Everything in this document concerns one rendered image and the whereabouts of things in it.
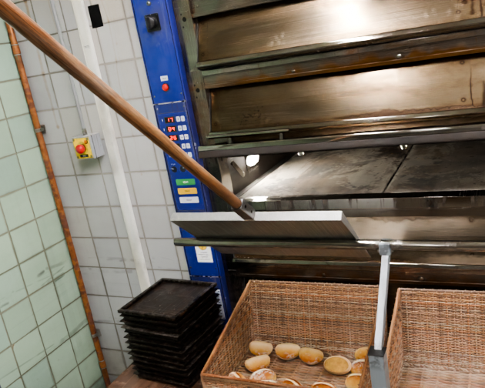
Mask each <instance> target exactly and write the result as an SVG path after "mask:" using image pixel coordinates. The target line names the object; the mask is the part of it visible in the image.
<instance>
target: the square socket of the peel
mask: <svg viewBox="0 0 485 388"><path fill-rule="evenodd" d="M240 200H241V202H242V204H241V206H240V207H239V208H238V209H234V208H233V207H231V210H232V211H234V212H235V213H236V214H237V215H239V216H240V217H241V218H243V219H244V220H254V215H255V209H254V208H253V207H252V206H251V205H250V204H249V203H247V202H246V201H245V200H244V199H240Z"/></svg>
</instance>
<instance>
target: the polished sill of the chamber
mask: <svg viewBox="0 0 485 388"><path fill-rule="evenodd" d="M238 198H239V199H244V200H245V201H246V202H247V203H249V204H250V205H251V206H252V207H253V208H254V209H255V211H260V210H307V209H402V208H450V207H485V190H466V191H439V192H387V193H360V194H333V195H306V196H254V197H238Z"/></svg>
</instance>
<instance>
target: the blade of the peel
mask: <svg viewBox="0 0 485 388"><path fill-rule="evenodd" d="M170 221H171V222H173V223H175V224H176V225H177V226H179V227H181V228H182V229H184V230H185V231H187V232H189V233H190V234H192V235H193V236H195V237H196V238H257V239H359V237H358V235H357V234H356V233H355V231H354V229H353V227H352V226H351V225H350V223H349V221H348V220H347V218H346V217H345V215H344V214H343V212H342V211H294V212H255V215H254V220H244V219H243V218H241V217H240V216H239V215H237V214H236V213H235V212H172V215H171V219H170ZM213 248H214V249H216V250H217V251H219V252H220V253H228V254H257V255H287V256H344V257H371V256H370V255H369V253H368V252H367V251H366V249H292V248H248V247H213Z"/></svg>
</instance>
